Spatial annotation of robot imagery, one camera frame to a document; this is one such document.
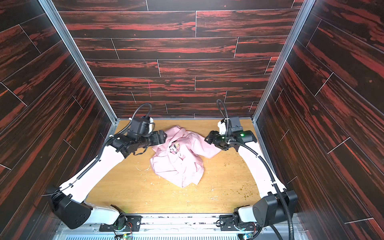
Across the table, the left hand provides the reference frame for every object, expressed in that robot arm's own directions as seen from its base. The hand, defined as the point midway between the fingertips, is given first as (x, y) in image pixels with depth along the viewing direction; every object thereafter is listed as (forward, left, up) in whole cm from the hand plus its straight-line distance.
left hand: (162, 136), depth 77 cm
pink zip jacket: (-2, -8, -20) cm, 21 cm away
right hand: (0, -26, -2) cm, 27 cm away
